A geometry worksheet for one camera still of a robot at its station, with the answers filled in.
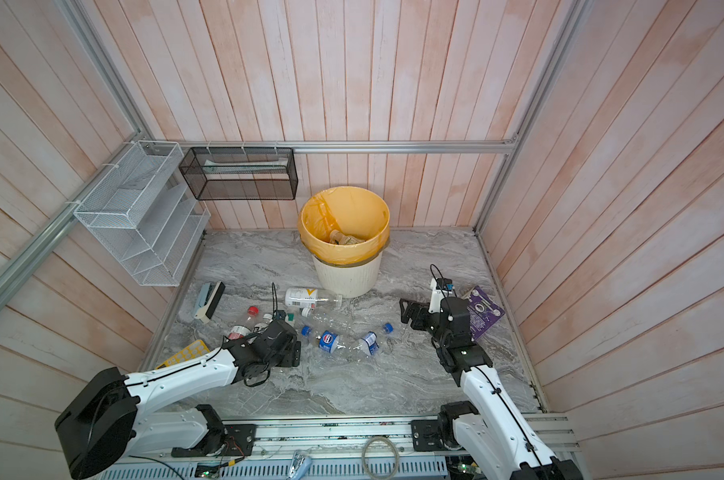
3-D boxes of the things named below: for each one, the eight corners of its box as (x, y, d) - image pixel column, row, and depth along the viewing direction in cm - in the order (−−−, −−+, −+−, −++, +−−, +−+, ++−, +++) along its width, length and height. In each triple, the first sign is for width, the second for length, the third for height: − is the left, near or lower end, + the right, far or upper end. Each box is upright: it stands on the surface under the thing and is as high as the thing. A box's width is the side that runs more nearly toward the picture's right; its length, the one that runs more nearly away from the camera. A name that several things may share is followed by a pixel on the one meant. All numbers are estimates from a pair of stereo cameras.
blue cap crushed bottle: (358, 348, 90) (359, 340, 86) (383, 324, 96) (384, 316, 91) (369, 358, 89) (369, 350, 84) (393, 333, 94) (395, 325, 89)
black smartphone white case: (193, 323, 96) (188, 318, 93) (207, 287, 105) (203, 281, 102) (213, 323, 96) (208, 318, 93) (225, 287, 105) (221, 281, 102)
